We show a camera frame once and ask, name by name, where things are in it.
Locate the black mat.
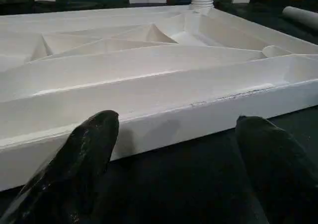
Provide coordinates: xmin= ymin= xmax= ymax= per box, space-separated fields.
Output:
xmin=0 ymin=0 xmax=318 ymax=224

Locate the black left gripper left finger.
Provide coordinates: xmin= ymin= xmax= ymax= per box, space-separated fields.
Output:
xmin=0 ymin=109 xmax=120 ymax=224

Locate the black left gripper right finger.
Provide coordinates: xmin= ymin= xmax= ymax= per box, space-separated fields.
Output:
xmin=234 ymin=114 xmax=318 ymax=224

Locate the white plastic table top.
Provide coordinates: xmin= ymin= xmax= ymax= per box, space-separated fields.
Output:
xmin=0 ymin=4 xmax=318 ymax=193

